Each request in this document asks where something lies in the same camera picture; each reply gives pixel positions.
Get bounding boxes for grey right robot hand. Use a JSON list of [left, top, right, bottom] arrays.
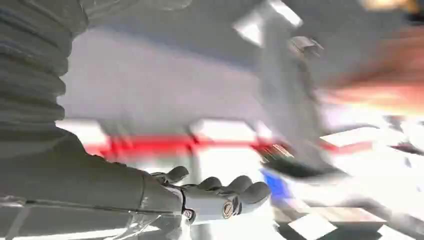
[[0, 129, 273, 223]]

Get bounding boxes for ribbed grey right arm sleeve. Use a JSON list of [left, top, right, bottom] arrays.
[[0, 0, 90, 142]]

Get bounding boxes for orange blurred object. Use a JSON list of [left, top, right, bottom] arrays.
[[317, 26, 424, 117]]

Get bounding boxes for silver metal post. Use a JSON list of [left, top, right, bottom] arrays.
[[231, 0, 335, 176]]

